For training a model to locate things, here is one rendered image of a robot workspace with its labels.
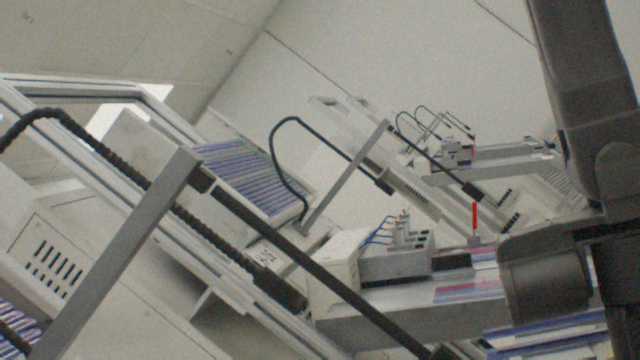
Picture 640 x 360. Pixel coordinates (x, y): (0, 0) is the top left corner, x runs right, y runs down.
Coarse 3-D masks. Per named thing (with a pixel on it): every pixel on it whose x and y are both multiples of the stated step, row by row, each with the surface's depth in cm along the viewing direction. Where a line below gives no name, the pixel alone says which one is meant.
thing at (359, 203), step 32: (352, 128) 516; (320, 160) 524; (384, 160) 515; (416, 160) 547; (448, 160) 546; (512, 160) 546; (544, 160) 507; (320, 192) 525; (352, 192) 522; (416, 192) 578; (448, 192) 585; (352, 224) 524; (384, 224) 521; (416, 224) 519; (448, 224) 582; (480, 224) 513; (512, 224) 561
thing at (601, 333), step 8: (600, 328) 108; (560, 336) 108; (568, 336) 108; (576, 336) 107; (584, 336) 107; (592, 336) 107; (600, 336) 107; (608, 336) 107; (520, 344) 109; (528, 344) 108; (536, 344) 108; (544, 344) 108; (552, 344) 108; (560, 344) 108; (568, 344) 108; (488, 352) 109; (496, 352) 109; (504, 352) 108; (512, 352) 108; (520, 352) 108; (528, 352) 108
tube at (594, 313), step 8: (584, 312) 118; (592, 312) 118; (600, 312) 118; (552, 320) 119; (560, 320) 119; (568, 320) 119; (576, 320) 118; (584, 320) 118; (496, 328) 120; (504, 328) 120; (512, 328) 119; (520, 328) 119; (528, 328) 119; (536, 328) 119; (544, 328) 119; (488, 336) 120; (496, 336) 120; (504, 336) 120
